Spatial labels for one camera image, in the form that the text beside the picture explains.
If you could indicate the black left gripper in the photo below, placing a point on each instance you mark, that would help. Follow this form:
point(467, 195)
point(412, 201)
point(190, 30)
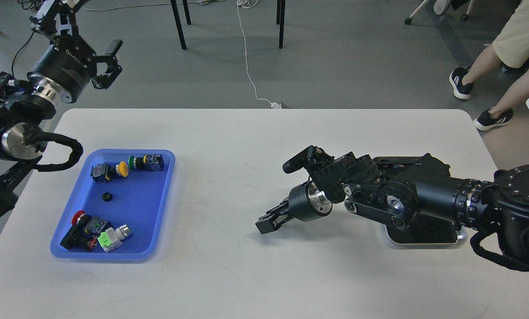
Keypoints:
point(66, 60)

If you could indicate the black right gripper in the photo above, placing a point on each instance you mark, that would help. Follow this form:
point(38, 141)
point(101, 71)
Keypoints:
point(305, 202)

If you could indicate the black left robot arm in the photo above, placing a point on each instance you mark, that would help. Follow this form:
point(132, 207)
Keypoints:
point(23, 107)

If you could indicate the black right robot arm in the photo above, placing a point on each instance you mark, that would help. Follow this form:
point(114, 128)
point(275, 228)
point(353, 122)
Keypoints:
point(395, 190)

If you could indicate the black table leg left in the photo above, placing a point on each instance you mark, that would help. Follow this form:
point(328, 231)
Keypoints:
point(178, 23)

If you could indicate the black table leg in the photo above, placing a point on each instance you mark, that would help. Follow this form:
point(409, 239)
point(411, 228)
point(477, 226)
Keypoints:
point(178, 23)
point(280, 21)

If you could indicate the silver metal tray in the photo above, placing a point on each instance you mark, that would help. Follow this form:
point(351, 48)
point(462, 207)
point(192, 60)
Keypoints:
point(434, 225)

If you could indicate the blue plastic tray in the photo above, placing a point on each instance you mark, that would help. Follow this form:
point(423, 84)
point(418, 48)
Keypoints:
point(139, 201)

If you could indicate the red emergency stop button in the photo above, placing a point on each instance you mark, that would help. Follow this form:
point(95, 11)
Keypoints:
point(84, 231)

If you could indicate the black table leg right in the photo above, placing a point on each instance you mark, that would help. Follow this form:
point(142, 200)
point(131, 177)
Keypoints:
point(280, 21)

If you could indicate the person in beige shorts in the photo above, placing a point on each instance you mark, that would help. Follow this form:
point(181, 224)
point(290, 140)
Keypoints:
point(510, 47)

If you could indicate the yellow push button switch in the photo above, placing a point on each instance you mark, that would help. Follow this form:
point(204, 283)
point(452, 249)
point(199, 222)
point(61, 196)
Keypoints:
point(104, 172)

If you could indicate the green push button switch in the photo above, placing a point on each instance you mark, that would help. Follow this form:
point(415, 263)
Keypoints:
point(147, 162)

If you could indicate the white selector switch green block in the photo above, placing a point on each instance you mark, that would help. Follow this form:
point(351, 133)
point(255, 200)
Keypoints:
point(112, 238)

